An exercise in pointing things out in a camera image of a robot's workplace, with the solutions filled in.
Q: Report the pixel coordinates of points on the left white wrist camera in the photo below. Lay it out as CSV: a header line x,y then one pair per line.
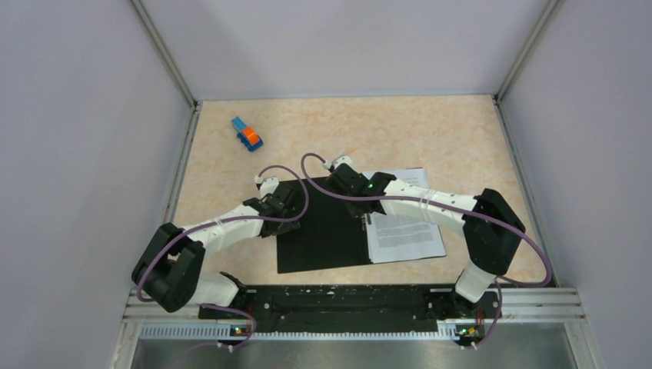
x,y
266,185

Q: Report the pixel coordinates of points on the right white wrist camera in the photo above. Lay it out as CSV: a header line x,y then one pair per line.
x,y
342,160

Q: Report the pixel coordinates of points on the right aluminium frame post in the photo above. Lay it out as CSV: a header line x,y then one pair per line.
x,y
527,49

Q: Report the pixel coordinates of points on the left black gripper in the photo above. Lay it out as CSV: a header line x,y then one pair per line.
x,y
286,227

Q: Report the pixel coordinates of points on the printed paper sheet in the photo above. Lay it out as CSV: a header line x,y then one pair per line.
x,y
394,238

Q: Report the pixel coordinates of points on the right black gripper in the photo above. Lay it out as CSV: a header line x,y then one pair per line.
x,y
356,213

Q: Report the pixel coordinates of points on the teal folder black inside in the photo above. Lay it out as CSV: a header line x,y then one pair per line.
x,y
328,237

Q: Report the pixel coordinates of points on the white slotted cable duct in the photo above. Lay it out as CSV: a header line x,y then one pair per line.
x,y
226,332

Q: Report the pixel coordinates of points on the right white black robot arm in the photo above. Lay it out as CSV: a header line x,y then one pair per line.
x,y
491,229

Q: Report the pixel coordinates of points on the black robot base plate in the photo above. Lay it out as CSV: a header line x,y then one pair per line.
x,y
359,308

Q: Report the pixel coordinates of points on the aluminium frame post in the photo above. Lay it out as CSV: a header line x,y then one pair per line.
x,y
163,53
527,49

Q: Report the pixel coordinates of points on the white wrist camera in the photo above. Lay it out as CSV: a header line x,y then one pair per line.
x,y
342,160
266,185

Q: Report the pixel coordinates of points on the left aluminium frame post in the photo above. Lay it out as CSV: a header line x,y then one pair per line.
x,y
163,53

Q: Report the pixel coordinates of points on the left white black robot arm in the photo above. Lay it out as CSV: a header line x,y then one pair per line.
x,y
169,272

